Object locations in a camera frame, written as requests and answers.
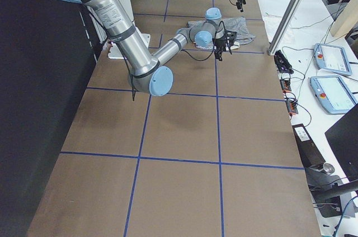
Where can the black box with white label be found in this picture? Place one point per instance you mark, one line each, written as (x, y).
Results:
(309, 153)

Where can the black monitor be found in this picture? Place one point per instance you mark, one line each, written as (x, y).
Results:
(342, 138)

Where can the striped polo shirt white collar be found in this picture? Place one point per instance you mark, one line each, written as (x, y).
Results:
(237, 24)

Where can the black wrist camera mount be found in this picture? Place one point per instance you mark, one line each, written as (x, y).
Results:
(230, 42)

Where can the silver round knob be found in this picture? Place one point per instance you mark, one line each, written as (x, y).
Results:
(328, 168)

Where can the orange black terminal block strip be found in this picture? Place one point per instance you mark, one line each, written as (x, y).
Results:
(289, 97)

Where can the aluminium frame post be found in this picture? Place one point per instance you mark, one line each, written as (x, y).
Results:
(283, 25)

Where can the black connector bundle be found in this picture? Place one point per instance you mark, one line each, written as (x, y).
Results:
(282, 63)

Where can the upper blue teach pendant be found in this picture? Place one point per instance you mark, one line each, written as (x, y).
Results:
(332, 58)

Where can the blue teach pendant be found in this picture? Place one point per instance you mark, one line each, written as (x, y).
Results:
(332, 58)
(333, 94)

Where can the lower blue teach pendant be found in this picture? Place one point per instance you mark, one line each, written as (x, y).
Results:
(333, 94)

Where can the wooden beam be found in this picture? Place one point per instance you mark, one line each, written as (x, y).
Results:
(346, 20)

